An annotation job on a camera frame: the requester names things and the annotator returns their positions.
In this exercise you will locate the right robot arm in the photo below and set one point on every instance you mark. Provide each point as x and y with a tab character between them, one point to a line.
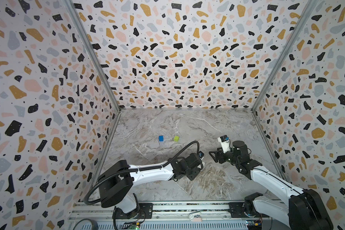
299	209

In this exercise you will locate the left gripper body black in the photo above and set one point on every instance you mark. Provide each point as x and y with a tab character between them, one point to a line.
192	174

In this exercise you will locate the aluminium mounting rail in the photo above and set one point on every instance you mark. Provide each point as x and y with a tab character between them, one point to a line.
172	215

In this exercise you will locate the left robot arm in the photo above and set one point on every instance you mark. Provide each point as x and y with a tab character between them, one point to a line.
116	191

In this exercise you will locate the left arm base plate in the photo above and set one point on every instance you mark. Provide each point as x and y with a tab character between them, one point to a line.
143	211

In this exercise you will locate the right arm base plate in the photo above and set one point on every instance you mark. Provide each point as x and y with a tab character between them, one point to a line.
243	210

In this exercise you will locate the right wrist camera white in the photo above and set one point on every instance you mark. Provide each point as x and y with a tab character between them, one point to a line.
225	143

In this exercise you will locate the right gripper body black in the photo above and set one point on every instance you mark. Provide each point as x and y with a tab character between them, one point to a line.
218	155

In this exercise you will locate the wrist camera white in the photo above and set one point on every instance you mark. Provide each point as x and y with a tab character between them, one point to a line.
225	143
201	155

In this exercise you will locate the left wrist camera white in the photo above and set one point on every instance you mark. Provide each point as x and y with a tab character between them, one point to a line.
201	155

